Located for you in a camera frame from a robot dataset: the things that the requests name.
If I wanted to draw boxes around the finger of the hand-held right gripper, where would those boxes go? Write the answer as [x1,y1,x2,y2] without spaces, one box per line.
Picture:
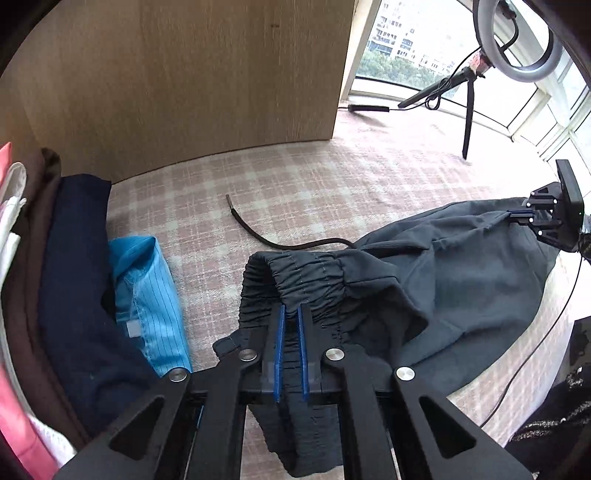
[507,181,563,216]
[509,215,563,246]

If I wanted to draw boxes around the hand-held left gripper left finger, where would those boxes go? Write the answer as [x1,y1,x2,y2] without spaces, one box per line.
[53,304,286,480]

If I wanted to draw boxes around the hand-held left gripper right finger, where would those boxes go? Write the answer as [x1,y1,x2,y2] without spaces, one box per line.
[297,303,534,480]

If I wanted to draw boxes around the dark grey pants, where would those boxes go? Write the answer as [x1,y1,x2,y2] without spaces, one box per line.
[212,194,561,478]

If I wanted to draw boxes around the black tripod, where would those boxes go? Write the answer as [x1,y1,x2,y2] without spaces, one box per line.
[398,48,492,161]

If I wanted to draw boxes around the person's black knit sweater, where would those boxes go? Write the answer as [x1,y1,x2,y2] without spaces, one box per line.
[505,316,591,480]

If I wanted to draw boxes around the navy folded garment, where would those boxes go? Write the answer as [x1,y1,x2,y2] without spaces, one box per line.
[39,173,162,439]

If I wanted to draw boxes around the apartment buildings outside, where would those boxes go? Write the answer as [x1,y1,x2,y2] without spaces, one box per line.
[369,0,467,70]

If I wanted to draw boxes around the brown folded garment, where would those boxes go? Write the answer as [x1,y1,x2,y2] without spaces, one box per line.
[9,148,93,450]

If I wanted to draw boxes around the pink folded garment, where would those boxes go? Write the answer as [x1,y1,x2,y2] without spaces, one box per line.
[0,142,61,480]

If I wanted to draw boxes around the wooden board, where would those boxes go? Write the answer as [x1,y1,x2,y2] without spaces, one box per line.
[0,0,361,185]

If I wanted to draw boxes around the white folded garment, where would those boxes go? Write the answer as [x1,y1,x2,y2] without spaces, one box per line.
[0,161,77,467]

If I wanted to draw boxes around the white ring light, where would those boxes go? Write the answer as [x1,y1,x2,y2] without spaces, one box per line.
[475,0,565,85]

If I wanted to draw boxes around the thin black cable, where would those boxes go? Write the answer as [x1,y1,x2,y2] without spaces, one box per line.
[478,251,583,428]

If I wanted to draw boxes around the black ring light cable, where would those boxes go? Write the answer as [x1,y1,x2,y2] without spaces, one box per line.
[337,9,525,114]

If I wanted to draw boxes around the ring light on tripod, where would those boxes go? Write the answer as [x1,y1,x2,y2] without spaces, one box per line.
[339,0,591,162]

